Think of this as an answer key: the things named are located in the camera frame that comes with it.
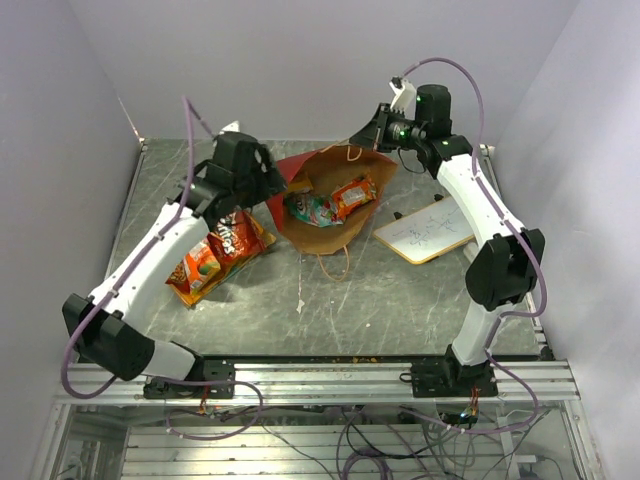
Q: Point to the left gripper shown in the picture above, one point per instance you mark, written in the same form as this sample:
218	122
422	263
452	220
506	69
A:
271	181

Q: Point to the orange honey dijon chip bag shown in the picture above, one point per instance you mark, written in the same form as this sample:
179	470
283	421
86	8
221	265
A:
191	300

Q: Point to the orange cheetos snack bag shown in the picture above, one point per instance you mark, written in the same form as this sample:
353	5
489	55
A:
351	196

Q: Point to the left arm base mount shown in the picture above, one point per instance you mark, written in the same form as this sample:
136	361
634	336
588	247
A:
209	378

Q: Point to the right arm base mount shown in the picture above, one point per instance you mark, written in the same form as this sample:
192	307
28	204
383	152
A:
441	376

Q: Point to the yellow snack packet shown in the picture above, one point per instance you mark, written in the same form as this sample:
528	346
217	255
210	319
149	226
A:
300	184

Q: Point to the aluminium rail frame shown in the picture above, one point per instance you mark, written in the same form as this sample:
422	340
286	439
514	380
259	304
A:
359	383

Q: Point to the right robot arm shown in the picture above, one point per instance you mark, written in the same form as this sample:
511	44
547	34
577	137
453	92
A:
506	266

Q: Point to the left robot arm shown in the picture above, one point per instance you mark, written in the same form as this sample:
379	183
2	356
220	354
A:
105	326

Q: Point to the red doritos bag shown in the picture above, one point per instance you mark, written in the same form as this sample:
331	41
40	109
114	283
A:
235	238

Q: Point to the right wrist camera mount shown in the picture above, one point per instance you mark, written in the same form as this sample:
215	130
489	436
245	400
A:
404	94

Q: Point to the teal snack packet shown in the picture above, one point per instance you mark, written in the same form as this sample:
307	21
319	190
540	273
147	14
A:
315	210

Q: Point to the red paper bag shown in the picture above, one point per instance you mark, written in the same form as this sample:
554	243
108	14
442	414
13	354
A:
330	194

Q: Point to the small whiteboard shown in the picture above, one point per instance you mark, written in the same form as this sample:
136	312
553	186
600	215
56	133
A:
428	233

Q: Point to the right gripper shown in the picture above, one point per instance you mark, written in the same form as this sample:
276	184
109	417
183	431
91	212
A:
374	135

